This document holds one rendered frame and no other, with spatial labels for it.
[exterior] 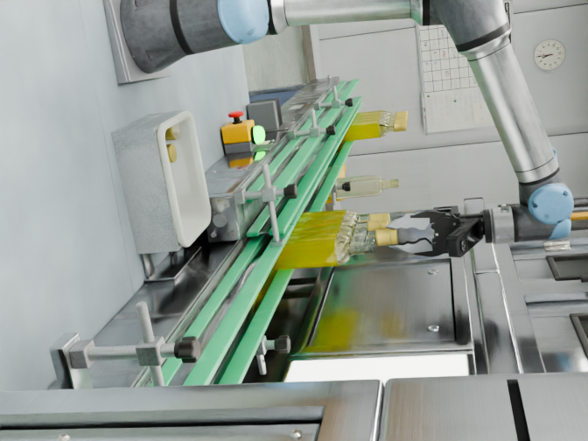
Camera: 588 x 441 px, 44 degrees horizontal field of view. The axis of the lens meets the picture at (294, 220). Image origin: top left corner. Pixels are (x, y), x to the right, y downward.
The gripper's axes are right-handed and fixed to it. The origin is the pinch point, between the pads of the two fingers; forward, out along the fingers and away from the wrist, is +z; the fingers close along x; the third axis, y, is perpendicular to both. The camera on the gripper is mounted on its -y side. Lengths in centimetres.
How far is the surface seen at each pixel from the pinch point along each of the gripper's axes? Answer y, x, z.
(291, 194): -13.3, 14.5, 17.4
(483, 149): 587, -113, -49
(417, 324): -15.8, -12.9, -4.2
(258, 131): 29.2, 20.4, 33.0
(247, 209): -3.5, 9.6, 29.6
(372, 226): 4.3, 1.3, 4.6
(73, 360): -77, 14, 31
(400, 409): -101, 21, -8
